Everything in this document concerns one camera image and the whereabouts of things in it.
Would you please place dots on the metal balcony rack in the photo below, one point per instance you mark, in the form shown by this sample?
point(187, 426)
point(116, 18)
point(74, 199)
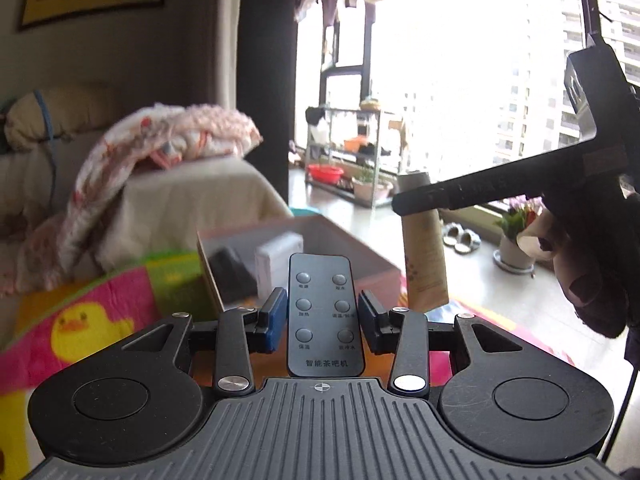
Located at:
point(360, 135)

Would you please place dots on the dark curtain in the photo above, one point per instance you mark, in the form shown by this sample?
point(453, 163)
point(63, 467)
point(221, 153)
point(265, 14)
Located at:
point(267, 80)

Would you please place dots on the pink cardboard box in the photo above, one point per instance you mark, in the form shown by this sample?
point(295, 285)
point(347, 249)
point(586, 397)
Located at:
point(350, 250)

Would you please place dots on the white potted flower plant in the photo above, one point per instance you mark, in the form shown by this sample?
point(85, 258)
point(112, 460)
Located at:
point(515, 245)

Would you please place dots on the red plastic basin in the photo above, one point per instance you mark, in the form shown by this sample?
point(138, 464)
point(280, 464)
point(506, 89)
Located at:
point(325, 172)

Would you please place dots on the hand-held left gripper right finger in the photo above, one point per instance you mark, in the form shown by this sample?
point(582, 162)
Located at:
point(365, 321)

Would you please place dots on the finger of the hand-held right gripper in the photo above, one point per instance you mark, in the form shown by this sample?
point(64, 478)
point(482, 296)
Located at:
point(475, 189)

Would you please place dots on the cream tube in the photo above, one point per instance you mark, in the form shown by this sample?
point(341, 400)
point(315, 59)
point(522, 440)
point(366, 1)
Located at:
point(425, 260)

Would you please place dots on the colourful cartoon play mat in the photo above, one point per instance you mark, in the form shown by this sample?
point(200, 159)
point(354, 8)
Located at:
point(90, 320)

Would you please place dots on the beige covered sofa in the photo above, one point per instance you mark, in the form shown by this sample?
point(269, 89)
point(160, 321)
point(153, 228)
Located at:
point(200, 200)

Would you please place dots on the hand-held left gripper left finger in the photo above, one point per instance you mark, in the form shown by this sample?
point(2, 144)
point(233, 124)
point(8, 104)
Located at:
point(272, 332)

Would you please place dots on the grey slipper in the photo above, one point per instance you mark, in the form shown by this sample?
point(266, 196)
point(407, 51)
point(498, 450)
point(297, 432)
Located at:
point(470, 241)
point(451, 234)

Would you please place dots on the pink printed blanket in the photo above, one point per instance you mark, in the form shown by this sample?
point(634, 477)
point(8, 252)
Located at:
point(130, 160)

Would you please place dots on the black cup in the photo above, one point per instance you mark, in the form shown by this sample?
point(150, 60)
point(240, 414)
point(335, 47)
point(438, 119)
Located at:
point(231, 272)

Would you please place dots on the black remote control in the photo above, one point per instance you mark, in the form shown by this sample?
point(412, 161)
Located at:
point(324, 310)

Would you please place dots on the beige planter pot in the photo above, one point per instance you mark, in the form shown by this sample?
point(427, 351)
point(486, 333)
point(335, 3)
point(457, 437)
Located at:
point(370, 187)

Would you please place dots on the beige pillow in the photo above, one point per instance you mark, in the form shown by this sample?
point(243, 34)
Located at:
point(70, 115)

